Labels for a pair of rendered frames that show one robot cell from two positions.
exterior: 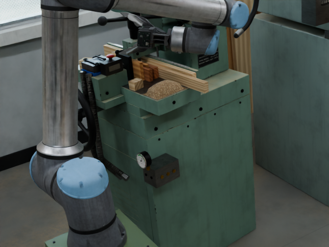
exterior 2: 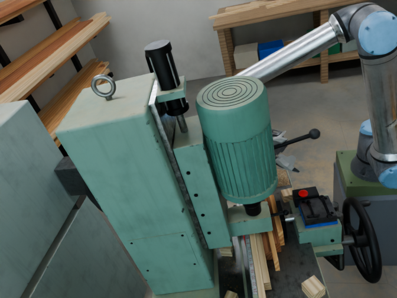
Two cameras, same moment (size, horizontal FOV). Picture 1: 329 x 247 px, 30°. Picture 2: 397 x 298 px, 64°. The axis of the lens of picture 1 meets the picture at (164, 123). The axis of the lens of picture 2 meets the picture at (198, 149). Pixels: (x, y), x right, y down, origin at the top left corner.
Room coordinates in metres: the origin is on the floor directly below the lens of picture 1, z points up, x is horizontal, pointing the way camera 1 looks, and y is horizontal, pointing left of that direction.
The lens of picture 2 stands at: (2.96, 0.50, 1.83)
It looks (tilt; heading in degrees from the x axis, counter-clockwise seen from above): 36 degrees down; 227
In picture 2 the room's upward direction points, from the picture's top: 17 degrees counter-clockwise
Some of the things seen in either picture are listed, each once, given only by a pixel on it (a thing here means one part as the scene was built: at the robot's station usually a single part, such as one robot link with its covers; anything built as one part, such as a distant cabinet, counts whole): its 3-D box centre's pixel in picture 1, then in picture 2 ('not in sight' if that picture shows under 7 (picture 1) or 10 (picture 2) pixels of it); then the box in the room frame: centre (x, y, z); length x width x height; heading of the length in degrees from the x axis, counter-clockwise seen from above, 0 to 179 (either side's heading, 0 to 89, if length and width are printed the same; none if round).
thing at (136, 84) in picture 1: (135, 84); (288, 195); (2.19, 0.09, 0.92); 0.04 x 0.04 x 0.03; 42
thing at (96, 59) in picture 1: (101, 64); (313, 205); (2.26, 0.22, 0.99); 0.13 x 0.11 x 0.06; 36
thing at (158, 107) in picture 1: (123, 85); (289, 233); (2.32, 0.15, 0.87); 0.61 x 0.30 x 0.06; 36
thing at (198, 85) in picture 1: (155, 70); (253, 209); (2.31, 0.01, 0.92); 0.60 x 0.02 x 0.04; 36
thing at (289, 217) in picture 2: (118, 67); (290, 217); (2.31, 0.16, 0.95); 0.09 x 0.07 x 0.09; 36
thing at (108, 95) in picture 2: not in sight; (104, 87); (2.57, -0.16, 1.55); 0.06 x 0.02 x 0.07; 126
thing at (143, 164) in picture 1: (145, 161); not in sight; (2.06, 0.09, 0.65); 0.06 x 0.04 x 0.08; 36
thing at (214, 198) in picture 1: (174, 172); not in sight; (2.47, -0.02, 0.35); 0.58 x 0.45 x 0.71; 126
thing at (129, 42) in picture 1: (142, 47); (249, 220); (2.41, 0.06, 0.99); 0.14 x 0.07 x 0.09; 126
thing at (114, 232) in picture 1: (94, 229); (372, 161); (1.62, 0.26, 0.67); 0.19 x 0.19 x 0.10
